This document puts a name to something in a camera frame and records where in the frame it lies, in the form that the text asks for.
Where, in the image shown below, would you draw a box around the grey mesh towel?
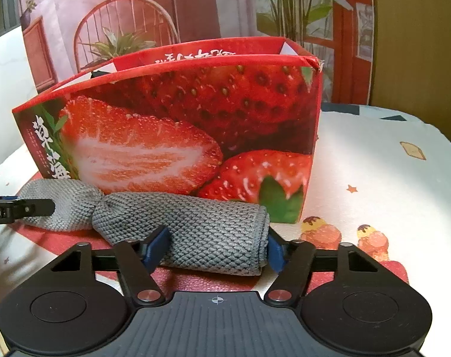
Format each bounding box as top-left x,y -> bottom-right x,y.
19,179 -> 270,276

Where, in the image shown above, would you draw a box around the printed living room backdrop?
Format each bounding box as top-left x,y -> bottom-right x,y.
18,0 -> 374,104

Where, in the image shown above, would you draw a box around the red strawberry cardboard box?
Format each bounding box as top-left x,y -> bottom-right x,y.
12,36 -> 323,223

